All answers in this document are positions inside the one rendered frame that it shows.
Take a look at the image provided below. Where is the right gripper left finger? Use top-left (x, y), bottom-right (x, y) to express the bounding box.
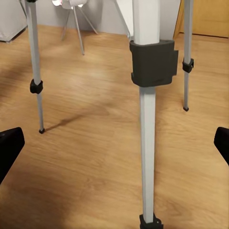
top-left (0, 127), bottom-right (25, 184)

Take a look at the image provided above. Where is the camera tripod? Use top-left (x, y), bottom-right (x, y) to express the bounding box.
top-left (25, 0), bottom-right (194, 229)

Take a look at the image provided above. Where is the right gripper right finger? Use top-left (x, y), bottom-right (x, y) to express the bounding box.
top-left (214, 127), bottom-right (229, 165)

